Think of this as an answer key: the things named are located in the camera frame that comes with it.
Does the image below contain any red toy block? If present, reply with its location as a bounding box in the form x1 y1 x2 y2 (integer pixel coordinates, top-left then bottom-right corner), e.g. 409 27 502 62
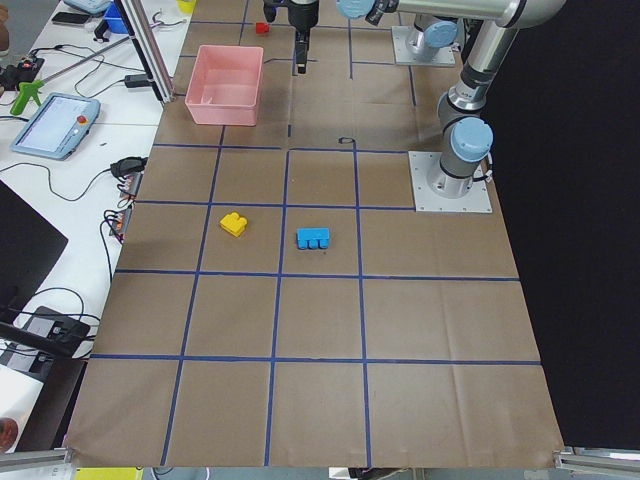
255 22 270 35

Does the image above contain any black smartphone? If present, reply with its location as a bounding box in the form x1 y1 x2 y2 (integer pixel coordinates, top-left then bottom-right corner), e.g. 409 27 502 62
51 12 92 26

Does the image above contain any green handled grabber tool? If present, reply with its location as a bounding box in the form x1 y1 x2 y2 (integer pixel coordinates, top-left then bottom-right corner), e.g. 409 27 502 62
10 37 130 116

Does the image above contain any blue toy block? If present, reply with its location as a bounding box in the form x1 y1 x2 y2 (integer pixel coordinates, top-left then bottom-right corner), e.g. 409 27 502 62
296 227 331 250

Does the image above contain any blue plastic bin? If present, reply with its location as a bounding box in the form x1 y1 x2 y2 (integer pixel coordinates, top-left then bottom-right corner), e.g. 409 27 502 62
103 1 131 35

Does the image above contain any blue teach pendant tablet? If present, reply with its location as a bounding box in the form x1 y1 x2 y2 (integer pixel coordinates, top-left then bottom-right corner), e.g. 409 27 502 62
10 93 101 160

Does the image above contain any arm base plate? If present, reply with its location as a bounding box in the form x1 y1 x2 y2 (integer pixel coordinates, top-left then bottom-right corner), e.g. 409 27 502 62
408 151 493 214
391 26 456 68

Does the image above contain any pink plastic box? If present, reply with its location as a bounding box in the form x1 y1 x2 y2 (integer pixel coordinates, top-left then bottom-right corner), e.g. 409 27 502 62
185 45 264 127

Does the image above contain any yellow toy block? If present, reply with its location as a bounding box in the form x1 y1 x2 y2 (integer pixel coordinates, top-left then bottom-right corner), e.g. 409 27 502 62
219 211 248 238

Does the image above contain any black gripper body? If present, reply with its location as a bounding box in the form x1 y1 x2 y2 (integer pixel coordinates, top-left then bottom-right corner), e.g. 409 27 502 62
263 0 319 31

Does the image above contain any aluminium frame post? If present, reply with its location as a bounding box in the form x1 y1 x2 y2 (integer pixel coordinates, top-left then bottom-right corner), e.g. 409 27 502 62
114 0 174 104

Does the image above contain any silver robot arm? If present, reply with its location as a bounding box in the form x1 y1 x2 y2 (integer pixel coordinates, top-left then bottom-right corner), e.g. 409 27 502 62
337 0 564 199
263 1 458 74

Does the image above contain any black power adapter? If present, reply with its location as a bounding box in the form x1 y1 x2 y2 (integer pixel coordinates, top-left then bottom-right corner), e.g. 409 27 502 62
123 74 151 89

